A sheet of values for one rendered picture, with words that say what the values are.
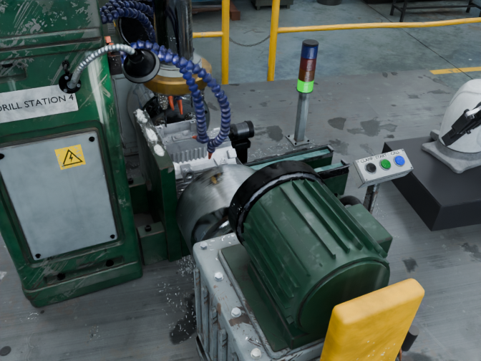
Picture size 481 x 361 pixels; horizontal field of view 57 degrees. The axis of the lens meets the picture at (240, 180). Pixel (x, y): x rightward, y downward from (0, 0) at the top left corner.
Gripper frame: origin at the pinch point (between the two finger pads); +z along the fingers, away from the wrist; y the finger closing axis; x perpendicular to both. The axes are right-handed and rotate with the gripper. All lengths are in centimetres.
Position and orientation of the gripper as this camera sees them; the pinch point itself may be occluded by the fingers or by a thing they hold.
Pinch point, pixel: (453, 135)
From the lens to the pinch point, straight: 137.8
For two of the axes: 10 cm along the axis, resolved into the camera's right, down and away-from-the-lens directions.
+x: 3.3, 8.8, -3.3
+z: -2.1, 4.1, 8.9
